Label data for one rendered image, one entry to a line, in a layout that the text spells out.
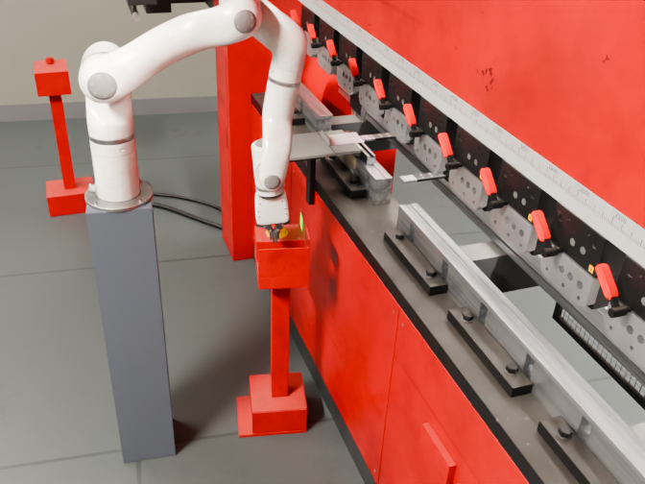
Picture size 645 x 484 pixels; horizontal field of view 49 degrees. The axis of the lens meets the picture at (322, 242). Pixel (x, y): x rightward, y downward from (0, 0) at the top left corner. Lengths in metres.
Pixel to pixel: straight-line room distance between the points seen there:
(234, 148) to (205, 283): 0.66
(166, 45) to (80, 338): 1.66
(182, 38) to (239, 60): 1.29
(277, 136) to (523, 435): 1.00
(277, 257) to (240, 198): 1.26
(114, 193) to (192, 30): 0.50
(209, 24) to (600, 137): 1.00
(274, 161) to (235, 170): 1.39
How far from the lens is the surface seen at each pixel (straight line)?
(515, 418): 1.64
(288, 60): 1.96
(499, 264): 2.17
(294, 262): 2.24
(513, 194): 1.60
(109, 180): 2.05
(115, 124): 1.99
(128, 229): 2.09
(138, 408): 2.51
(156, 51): 1.92
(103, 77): 1.88
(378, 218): 2.26
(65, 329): 3.30
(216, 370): 2.98
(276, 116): 2.01
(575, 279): 1.47
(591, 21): 1.38
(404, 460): 2.18
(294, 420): 2.68
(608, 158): 1.36
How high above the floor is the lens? 1.99
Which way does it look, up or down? 32 degrees down
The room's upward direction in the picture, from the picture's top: 3 degrees clockwise
